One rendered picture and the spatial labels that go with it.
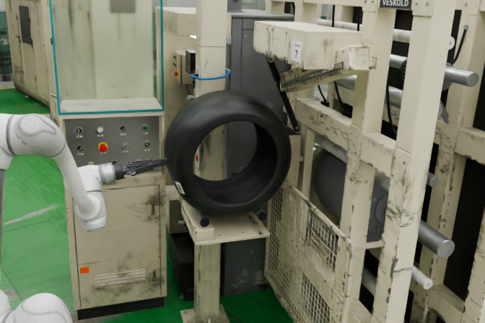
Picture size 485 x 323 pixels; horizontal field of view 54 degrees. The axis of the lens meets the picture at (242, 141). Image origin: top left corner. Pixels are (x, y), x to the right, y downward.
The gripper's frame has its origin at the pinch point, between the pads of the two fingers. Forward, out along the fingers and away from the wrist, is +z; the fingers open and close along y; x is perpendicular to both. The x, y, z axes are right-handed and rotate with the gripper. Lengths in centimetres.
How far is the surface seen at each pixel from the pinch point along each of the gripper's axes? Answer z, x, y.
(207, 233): 14.8, 34.9, -11.6
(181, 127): 11.2, -16.0, -5.8
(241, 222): 35, 42, 3
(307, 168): 80, 29, 20
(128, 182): -15, 28, 52
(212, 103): 26.1, -24.5, -6.2
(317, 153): 98, 33, 45
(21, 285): -96, 104, 99
